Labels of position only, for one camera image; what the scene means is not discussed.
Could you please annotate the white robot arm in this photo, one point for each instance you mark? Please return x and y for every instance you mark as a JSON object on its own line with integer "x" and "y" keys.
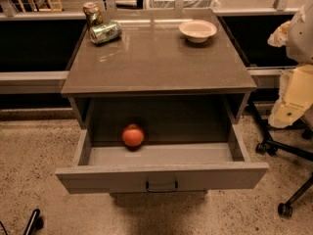
{"x": 299, "y": 45}

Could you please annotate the upright green soda can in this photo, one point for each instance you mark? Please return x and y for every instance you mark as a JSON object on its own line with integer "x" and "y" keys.
{"x": 93, "y": 14}

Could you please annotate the red apple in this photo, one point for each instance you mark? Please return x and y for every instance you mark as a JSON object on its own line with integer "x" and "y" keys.
{"x": 133, "y": 135}

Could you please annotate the white wire basket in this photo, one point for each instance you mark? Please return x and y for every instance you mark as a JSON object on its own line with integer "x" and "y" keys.
{"x": 186, "y": 4}

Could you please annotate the grey cabinet counter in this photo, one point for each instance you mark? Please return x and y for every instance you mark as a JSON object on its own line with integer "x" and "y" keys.
{"x": 153, "y": 57}

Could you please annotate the black drawer handle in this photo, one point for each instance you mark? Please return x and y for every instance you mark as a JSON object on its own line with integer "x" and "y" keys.
{"x": 151, "y": 188}

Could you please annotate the lying green soda can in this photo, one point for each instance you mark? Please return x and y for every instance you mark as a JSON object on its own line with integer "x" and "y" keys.
{"x": 105, "y": 32}

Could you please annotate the black chair leg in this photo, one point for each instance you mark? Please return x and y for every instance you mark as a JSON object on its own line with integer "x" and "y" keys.
{"x": 35, "y": 222}

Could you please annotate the black office chair base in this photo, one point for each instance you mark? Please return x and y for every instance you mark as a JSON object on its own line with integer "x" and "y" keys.
{"x": 270, "y": 146}

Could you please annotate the white bowl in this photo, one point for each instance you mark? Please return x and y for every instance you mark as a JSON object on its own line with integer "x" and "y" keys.
{"x": 197, "y": 31}

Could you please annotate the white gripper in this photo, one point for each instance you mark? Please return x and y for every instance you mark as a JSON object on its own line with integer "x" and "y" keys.
{"x": 301, "y": 38}

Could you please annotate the open grey top drawer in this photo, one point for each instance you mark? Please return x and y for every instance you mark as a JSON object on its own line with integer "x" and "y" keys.
{"x": 196, "y": 167}

